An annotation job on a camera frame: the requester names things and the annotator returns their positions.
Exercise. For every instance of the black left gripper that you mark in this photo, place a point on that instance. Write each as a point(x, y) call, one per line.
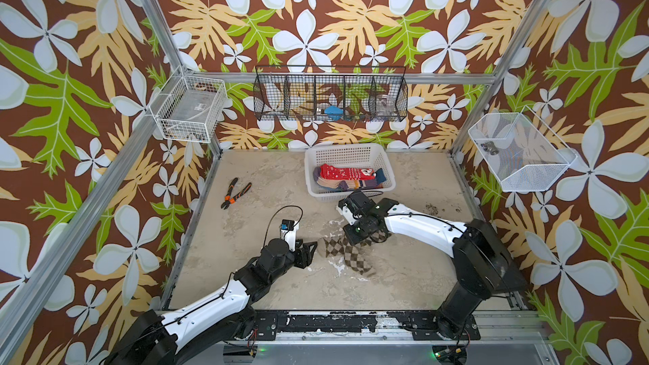
point(304, 258)

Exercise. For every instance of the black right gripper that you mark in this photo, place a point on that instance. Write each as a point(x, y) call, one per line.
point(351, 237)

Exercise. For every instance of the beige purple striped sock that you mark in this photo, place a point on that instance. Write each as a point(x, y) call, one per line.
point(350, 185)

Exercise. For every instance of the beige brown argyle sock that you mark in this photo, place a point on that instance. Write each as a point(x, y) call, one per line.
point(338, 246)

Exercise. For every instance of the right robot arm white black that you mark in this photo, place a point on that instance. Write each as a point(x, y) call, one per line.
point(484, 267)

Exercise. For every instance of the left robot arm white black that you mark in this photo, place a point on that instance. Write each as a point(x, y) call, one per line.
point(175, 337)

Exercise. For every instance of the white plastic laundry basket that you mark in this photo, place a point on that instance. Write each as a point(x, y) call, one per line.
point(359, 155)

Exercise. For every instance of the orange black cutting pliers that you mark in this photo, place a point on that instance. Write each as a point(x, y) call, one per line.
point(232, 196)

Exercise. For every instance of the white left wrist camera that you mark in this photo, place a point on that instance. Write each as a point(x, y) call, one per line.
point(288, 231)

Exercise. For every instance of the black metal base rail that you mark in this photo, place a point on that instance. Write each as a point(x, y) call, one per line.
point(420, 324)

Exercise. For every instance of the black wire wall basket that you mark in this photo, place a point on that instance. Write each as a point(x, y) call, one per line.
point(330, 94)

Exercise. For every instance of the white mesh wall basket right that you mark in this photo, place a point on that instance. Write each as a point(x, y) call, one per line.
point(521, 150)

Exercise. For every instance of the white wire wall basket left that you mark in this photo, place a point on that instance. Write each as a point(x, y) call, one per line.
point(187, 107)

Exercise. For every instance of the aluminium frame post right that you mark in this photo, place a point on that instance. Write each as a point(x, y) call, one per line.
point(530, 18)

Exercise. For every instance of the aluminium frame post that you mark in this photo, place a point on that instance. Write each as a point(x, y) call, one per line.
point(530, 18)
point(169, 49)

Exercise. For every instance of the aluminium frame post left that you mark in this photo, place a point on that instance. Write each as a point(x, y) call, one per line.
point(169, 49)

